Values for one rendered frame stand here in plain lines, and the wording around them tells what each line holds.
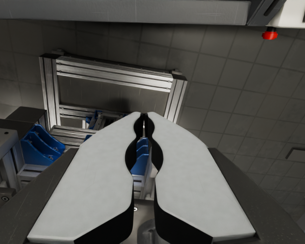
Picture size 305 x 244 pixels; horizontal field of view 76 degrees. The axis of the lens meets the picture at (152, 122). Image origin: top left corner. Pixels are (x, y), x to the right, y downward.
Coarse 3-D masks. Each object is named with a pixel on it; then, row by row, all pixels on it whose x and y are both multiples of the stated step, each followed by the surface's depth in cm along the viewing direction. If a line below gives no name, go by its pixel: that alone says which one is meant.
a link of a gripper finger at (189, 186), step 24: (144, 120) 13; (168, 120) 11; (168, 144) 9; (192, 144) 9; (168, 168) 8; (192, 168) 8; (216, 168) 8; (168, 192) 7; (192, 192) 7; (216, 192) 7; (168, 216) 6; (192, 216) 6; (216, 216) 6; (240, 216) 6; (168, 240) 7; (192, 240) 6; (216, 240) 5
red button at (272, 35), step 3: (267, 27) 51; (270, 27) 50; (273, 27) 50; (267, 30) 51; (270, 30) 50; (273, 30) 50; (264, 33) 51; (267, 33) 50; (270, 33) 50; (273, 33) 50; (276, 33) 51; (261, 36) 52; (264, 36) 51; (267, 36) 51; (270, 36) 50; (273, 36) 50; (276, 36) 51; (270, 39) 51; (273, 39) 51
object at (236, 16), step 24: (0, 0) 33; (24, 0) 33; (48, 0) 34; (72, 0) 34; (96, 0) 34; (120, 0) 34; (144, 0) 34; (168, 0) 34; (192, 0) 34; (216, 0) 34; (240, 0) 35; (216, 24) 36; (240, 24) 37
